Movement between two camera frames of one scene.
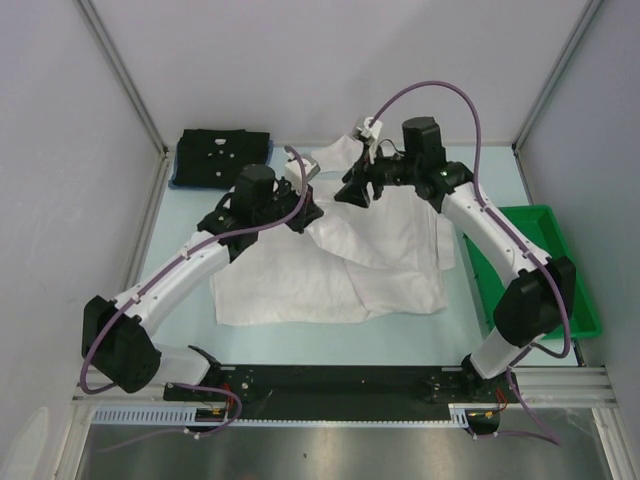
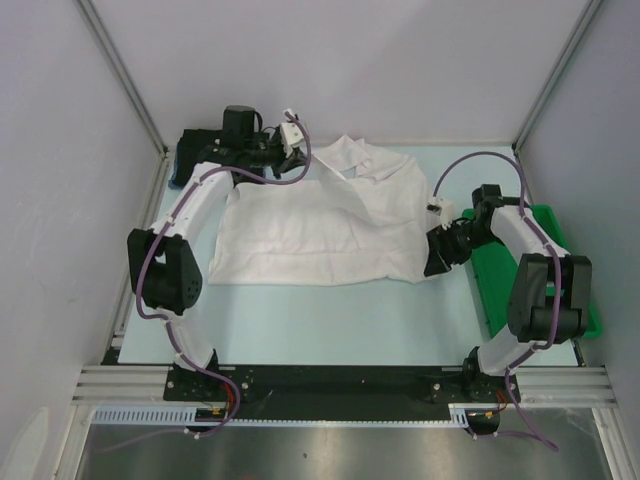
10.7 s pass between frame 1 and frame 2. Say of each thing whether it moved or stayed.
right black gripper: moved
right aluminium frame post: stayed
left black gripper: moved
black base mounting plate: stayed
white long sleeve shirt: moved
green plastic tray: stayed
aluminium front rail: stayed
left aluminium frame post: stayed
